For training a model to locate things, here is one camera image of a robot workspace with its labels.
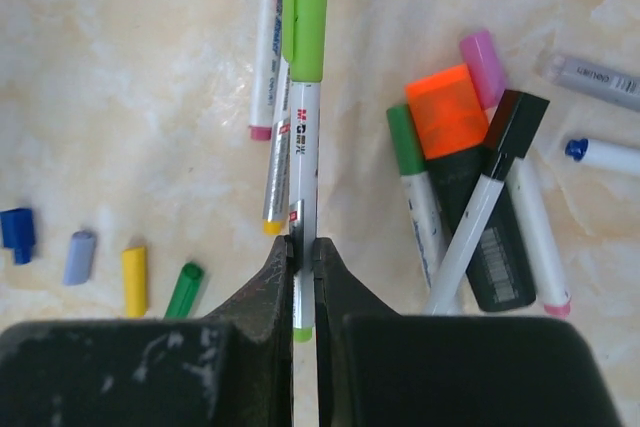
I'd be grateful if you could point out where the light green capped marker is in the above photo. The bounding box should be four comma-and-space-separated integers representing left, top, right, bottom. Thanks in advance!
282, 0, 328, 342

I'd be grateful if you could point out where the grey blue marker cap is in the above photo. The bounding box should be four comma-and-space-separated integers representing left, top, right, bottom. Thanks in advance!
63, 230, 97, 286

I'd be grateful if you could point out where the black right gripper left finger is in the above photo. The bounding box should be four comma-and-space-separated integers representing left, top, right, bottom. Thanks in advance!
1, 236, 293, 426

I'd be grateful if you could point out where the black capped white marker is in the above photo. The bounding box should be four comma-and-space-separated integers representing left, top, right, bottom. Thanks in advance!
422, 89, 551, 317

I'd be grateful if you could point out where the yellow capped marker in group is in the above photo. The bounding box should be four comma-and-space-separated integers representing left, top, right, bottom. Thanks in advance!
263, 58, 290, 235

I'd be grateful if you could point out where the pink tipped white marker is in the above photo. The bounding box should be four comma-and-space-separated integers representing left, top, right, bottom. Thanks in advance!
459, 29, 571, 319

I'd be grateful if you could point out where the pink capped marker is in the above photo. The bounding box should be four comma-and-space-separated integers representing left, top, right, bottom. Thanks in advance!
249, 0, 282, 141

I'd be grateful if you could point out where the yellow marker cap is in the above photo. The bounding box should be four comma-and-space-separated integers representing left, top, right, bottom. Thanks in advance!
122, 246, 147, 318

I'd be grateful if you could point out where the grey purple pen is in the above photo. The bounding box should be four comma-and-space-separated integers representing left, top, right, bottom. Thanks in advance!
542, 54, 639, 112

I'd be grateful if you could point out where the green marker cap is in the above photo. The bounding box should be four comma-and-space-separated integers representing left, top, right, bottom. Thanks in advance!
164, 262, 205, 319

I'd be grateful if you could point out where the orange highlighter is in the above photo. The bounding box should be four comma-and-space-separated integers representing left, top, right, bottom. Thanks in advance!
404, 63, 538, 313

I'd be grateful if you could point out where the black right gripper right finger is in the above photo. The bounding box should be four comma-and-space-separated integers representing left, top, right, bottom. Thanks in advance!
313, 238, 620, 426

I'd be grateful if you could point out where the dark green capped marker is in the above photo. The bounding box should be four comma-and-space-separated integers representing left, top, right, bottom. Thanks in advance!
386, 104, 447, 288

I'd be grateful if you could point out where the blue tipped white marker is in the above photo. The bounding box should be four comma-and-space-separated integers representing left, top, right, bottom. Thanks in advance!
564, 138, 640, 177

